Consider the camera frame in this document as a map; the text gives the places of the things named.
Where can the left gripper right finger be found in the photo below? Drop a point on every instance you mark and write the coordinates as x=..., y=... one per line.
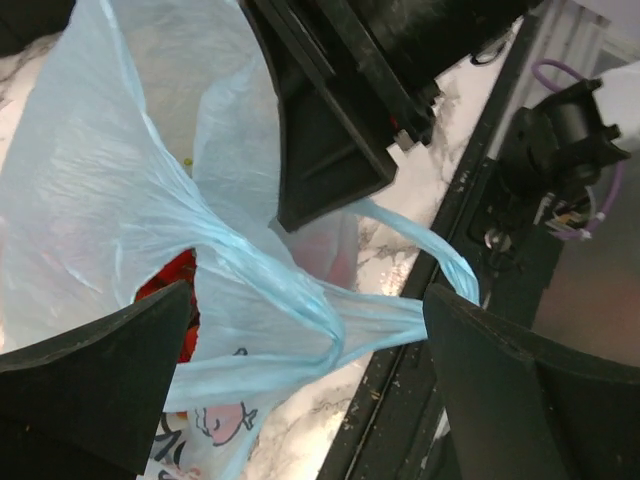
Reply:
x=521, y=406

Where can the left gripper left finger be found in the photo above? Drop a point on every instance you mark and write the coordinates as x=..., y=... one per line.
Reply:
x=85, y=404

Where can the red fake strawberry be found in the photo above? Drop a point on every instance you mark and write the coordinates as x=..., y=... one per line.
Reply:
x=174, y=284

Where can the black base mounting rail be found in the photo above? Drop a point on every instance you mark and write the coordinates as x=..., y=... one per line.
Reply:
x=397, y=426

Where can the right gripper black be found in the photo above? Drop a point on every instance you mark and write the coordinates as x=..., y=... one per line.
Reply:
x=353, y=76

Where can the light blue plastic bag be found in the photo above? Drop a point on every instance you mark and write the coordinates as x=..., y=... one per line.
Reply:
x=152, y=129

